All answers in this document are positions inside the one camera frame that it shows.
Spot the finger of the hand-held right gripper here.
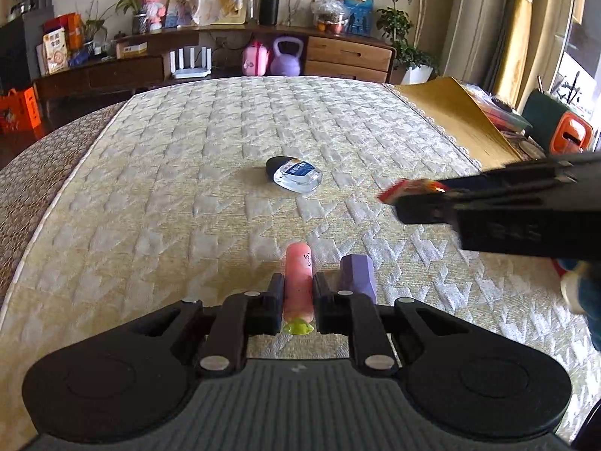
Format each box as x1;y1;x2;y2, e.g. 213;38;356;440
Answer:
439;151;601;195
392;192;470;227

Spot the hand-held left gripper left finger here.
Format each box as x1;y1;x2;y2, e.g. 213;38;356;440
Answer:
138;272;286;377

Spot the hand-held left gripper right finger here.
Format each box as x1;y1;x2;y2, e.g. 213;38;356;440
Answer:
312;271;454;377

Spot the small red white box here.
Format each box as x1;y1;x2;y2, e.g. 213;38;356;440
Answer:
379;179;449;205

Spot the pink carrot-shaped stick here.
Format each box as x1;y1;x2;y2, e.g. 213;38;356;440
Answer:
283;242;314;337

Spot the person's right forearm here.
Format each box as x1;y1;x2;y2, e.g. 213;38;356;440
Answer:
560;258;601;353

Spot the purple hexagonal block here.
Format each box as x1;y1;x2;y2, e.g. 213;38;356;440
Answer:
339;254;376;304

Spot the stack of books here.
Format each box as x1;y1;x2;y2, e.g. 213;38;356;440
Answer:
462;83;533;136

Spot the green orange desk organizer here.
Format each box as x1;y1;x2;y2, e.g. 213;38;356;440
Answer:
521;88;595;153

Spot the yellow cloth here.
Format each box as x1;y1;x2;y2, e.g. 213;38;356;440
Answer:
385;76;524;172

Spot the clear bottle black cap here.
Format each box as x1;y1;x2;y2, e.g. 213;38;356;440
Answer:
265;155;324;194

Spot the potted plant white pot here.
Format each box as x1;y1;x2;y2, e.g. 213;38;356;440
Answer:
371;0;449;85

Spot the yellow curtain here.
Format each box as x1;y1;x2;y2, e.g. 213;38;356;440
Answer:
491;0;576;110

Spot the beige curtain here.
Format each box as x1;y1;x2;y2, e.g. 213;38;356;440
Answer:
441;0;517;95

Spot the wooden cabinet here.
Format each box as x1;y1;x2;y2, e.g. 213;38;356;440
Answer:
33;23;397;110

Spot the purple kettlebell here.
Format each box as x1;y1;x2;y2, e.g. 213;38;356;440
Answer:
270;36;305;76

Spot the blue photo box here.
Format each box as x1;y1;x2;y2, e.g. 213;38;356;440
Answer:
343;0;375;36

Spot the plastic bag of fruit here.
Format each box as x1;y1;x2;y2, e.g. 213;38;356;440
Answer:
310;0;350;35

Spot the pink toy case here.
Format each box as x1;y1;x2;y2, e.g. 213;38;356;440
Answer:
242;40;273;77

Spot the white router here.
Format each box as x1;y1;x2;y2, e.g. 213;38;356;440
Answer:
168;44;212;80

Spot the black speaker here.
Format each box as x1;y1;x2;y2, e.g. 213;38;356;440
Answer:
259;0;281;26

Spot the brown patterned blanket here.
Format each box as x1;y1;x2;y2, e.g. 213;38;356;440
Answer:
0;101;127;294

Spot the cardboard box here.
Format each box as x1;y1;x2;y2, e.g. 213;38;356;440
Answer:
116;41;147;59

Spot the small leafy plant pot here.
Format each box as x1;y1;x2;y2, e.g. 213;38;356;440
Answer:
115;0;152;35

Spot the orange bag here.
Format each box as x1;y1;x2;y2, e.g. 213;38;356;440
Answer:
0;87;41;135

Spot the orange white carton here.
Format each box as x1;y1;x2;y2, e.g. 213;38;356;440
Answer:
42;28;71;75

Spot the black television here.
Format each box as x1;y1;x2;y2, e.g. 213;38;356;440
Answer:
0;9;54;95

